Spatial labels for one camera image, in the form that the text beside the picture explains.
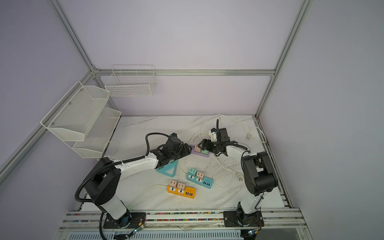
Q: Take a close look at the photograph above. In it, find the pink plug orange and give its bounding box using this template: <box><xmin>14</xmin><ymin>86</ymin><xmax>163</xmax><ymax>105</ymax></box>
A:
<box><xmin>177</xmin><ymin>183</ymin><xmax>186</xmax><ymax>191</ymax></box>
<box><xmin>169</xmin><ymin>180</ymin><xmax>178</xmax><ymax>188</ymax></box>

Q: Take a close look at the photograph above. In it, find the white cable of purple strip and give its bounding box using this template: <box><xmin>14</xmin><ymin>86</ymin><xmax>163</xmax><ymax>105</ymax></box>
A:
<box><xmin>178</xmin><ymin>113</ymin><xmax>268</xmax><ymax>190</ymax></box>

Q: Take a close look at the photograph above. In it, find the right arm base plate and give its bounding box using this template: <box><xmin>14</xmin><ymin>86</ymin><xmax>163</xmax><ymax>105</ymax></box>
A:
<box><xmin>223</xmin><ymin>211</ymin><xmax>265</xmax><ymax>228</ymax></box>

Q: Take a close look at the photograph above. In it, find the purple power strip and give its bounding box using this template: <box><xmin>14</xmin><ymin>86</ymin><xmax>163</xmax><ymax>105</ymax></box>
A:
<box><xmin>189</xmin><ymin>145</ymin><xmax>210</xmax><ymax>158</ymax></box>

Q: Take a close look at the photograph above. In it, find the pink plug on blue strip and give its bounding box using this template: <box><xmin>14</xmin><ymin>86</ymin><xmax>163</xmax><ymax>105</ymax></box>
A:
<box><xmin>196</xmin><ymin>172</ymin><xmax>204</xmax><ymax>180</ymax></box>

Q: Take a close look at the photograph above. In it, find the aluminium frame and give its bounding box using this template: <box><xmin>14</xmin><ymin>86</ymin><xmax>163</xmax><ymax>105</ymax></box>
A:
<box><xmin>1</xmin><ymin>1</ymin><xmax>313</xmax><ymax>187</ymax></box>

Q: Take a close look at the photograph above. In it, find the orange power strip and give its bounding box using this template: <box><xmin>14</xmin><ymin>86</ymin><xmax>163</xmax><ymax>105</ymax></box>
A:
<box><xmin>167</xmin><ymin>186</ymin><xmax>196</xmax><ymax>199</ymax></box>

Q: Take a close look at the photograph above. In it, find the aluminium front rail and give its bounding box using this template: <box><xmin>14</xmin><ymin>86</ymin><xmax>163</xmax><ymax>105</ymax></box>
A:
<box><xmin>55</xmin><ymin>209</ymin><xmax>313</xmax><ymax>240</ymax></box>

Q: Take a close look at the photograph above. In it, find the teal triangular power strip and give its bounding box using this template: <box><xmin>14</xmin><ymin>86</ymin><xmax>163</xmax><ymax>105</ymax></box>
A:
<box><xmin>156</xmin><ymin>161</ymin><xmax>178</xmax><ymax>178</ymax></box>

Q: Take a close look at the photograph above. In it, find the white two-tier mesh shelf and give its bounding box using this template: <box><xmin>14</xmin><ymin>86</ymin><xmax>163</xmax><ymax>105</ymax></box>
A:
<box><xmin>41</xmin><ymin>82</ymin><xmax>121</xmax><ymax>159</ymax></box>

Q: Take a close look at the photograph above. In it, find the pink plug orange right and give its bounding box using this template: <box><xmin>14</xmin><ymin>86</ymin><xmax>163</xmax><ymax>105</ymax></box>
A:
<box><xmin>177</xmin><ymin>183</ymin><xmax>186</xmax><ymax>191</ymax></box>

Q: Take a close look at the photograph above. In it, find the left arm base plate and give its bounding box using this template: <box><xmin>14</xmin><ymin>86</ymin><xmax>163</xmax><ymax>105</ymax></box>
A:
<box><xmin>103</xmin><ymin>212</ymin><xmax>147</xmax><ymax>229</ymax></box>

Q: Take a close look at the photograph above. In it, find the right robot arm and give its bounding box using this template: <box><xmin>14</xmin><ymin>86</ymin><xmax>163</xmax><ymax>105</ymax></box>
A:
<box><xmin>198</xmin><ymin>128</ymin><xmax>279</xmax><ymax>227</ymax></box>

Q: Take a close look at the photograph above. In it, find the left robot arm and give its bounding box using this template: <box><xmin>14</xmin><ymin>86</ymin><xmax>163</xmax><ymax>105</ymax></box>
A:
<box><xmin>75</xmin><ymin>132</ymin><xmax>192</xmax><ymax>228</ymax></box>

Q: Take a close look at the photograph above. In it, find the white cable of orange strip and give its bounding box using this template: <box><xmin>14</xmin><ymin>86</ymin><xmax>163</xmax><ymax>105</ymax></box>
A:
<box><xmin>125</xmin><ymin>184</ymin><xmax>168</xmax><ymax>209</ymax></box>

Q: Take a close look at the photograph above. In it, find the white wire basket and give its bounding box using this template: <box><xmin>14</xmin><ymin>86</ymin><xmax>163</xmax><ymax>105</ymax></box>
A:
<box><xmin>105</xmin><ymin>65</ymin><xmax>157</xmax><ymax>97</ymax></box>

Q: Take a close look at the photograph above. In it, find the blue power strip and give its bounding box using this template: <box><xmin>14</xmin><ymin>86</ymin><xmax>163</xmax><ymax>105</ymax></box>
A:
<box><xmin>186</xmin><ymin>173</ymin><xmax>214</xmax><ymax>189</ymax></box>

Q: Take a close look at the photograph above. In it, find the pink plug orange left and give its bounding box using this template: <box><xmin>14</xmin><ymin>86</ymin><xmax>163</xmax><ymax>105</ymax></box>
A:
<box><xmin>169</xmin><ymin>180</ymin><xmax>178</xmax><ymax>188</ymax></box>

